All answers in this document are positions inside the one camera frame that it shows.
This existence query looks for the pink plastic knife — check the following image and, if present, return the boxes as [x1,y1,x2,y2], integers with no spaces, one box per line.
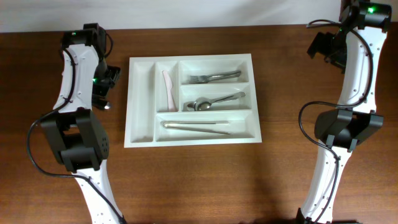
[162,70,177,112]

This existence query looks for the metal kitchen tongs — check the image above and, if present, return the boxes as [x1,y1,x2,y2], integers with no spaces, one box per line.
[160,121,231,135]

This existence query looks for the large metal spoon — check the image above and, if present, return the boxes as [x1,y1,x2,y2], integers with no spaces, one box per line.
[183,101,197,111]
[193,91,246,111]

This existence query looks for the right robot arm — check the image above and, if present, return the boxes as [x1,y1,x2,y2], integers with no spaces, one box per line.
[294,1,392,223]

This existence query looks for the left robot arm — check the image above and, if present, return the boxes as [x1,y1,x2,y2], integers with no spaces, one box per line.
[37,23,126,223]

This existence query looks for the white plastic cutlery tray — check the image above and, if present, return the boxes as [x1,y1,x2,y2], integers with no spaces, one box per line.
[124,54,262,147]

